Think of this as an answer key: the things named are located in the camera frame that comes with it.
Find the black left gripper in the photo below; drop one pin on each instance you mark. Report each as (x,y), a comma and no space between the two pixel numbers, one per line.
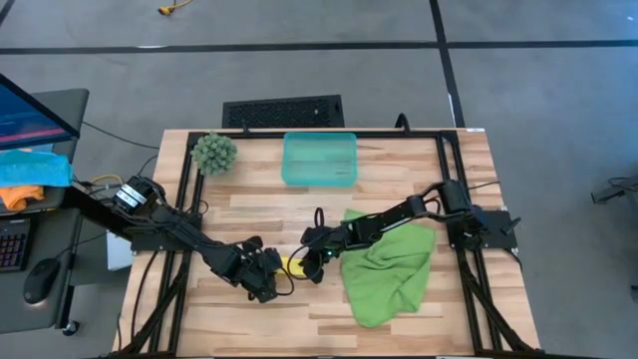
(246,266)

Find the orange cloth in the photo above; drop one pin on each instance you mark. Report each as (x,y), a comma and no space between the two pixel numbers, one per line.
(20,197)

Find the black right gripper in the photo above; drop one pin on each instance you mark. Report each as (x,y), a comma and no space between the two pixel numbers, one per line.
(326,242)

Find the white box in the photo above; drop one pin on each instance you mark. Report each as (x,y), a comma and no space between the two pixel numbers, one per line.
(118,251)

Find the teal translucent plastic basket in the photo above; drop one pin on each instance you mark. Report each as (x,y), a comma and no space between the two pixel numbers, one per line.
(319,159)

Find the artificial green potted plant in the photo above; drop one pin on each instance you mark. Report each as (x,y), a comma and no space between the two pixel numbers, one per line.
(214,153)

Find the yellow microfiber towel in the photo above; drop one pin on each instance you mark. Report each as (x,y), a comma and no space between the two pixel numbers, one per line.
(294,266)

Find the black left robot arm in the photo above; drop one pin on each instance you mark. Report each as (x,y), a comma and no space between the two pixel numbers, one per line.
(174,224)

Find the black computer mouse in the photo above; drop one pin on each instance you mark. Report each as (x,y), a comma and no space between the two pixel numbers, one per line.
(41,281)

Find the black backlit keyboard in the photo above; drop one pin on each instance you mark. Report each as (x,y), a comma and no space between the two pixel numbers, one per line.
(12,244)

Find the green microfiber towel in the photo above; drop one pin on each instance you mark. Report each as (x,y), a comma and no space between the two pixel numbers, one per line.
(389,279)

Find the computer monitor with blue screen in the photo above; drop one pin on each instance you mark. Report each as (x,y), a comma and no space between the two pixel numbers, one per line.
(30,119)

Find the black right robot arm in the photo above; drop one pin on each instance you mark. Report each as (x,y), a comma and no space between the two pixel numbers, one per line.
(399,214)

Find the blue cloth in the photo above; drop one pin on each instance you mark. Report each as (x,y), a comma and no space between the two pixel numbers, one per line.
(35,169)

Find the grey side desk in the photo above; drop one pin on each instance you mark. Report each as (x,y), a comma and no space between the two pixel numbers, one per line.
(65,107)

